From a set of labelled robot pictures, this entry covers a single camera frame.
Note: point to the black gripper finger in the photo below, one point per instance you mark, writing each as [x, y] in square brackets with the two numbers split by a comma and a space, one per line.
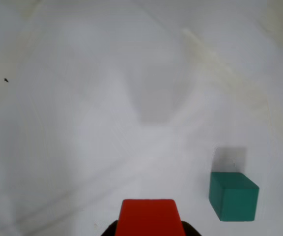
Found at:
[112, 229]
[190, 229]

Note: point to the red cube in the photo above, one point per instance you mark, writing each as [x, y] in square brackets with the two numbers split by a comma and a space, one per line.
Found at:
[149, 218]

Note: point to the teal blue cube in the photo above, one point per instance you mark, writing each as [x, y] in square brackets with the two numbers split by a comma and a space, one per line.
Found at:
[234, 201]

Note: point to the white paper sheet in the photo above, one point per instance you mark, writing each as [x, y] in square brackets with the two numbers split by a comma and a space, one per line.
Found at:
[94, 135]

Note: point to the beige masking tape strip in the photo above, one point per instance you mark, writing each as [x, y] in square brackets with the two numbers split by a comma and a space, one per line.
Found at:
[220, 64]

